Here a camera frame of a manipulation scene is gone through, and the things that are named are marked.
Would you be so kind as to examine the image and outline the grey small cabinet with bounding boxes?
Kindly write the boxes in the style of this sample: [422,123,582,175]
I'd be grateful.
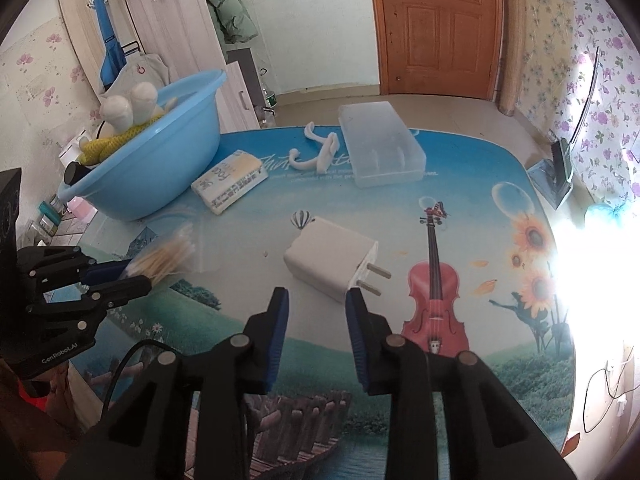
[225,47,275,131]

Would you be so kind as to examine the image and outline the blue plastic basin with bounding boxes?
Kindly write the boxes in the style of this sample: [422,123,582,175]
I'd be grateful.
[59,70,228,222]

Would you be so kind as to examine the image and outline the white and yellow plush toy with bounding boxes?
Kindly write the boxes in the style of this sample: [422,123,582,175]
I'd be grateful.
[81,82,178,165]

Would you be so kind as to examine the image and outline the black round object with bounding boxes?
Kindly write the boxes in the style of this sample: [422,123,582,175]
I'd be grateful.
[64,161,93,186]

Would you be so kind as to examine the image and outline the brown wooden door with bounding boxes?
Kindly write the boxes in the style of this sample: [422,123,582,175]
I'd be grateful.
[366,0,503,101]

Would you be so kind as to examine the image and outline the green quilted jacket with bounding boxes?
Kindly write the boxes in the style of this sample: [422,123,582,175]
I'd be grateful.
[194,0,259,45]

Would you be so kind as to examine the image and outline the clear plastic storage box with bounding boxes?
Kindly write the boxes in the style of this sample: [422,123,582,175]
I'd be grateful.
[337,101,429,189]

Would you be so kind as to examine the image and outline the tissue pack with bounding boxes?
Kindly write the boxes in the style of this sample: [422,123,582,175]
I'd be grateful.
[191,149,269,216]

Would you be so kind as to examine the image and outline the clear cotton swab box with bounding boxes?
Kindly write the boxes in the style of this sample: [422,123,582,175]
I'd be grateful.
[120,222,201,286]

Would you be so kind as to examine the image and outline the white charger plug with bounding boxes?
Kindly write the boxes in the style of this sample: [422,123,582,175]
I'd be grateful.
[283,216,392,304]

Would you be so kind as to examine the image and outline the violin print desktop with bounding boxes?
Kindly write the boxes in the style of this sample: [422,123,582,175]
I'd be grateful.
[60,125,576,480]

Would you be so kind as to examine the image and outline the beige tote bag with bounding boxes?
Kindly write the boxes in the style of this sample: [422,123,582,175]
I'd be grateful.
[97,52,171,106]

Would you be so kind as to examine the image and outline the black cable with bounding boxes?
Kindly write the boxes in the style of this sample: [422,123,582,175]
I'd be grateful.
[101,339,168,413]

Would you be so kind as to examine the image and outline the blue plastic bag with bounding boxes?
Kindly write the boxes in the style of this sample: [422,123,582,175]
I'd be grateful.
[585,201,638,233]

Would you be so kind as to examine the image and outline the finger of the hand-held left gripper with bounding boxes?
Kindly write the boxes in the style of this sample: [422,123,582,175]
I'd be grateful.
[27,276,152,331]
[17,246,133,292]

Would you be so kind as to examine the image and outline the white wooden wardrobe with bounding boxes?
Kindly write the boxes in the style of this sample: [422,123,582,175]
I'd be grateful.
[54,0,228,98]

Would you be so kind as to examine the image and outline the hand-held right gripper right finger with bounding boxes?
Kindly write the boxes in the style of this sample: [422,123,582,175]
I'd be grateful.
[345,287,578,480]

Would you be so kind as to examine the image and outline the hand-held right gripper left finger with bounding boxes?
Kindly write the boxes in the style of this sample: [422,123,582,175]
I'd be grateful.
[70,286,291,480]

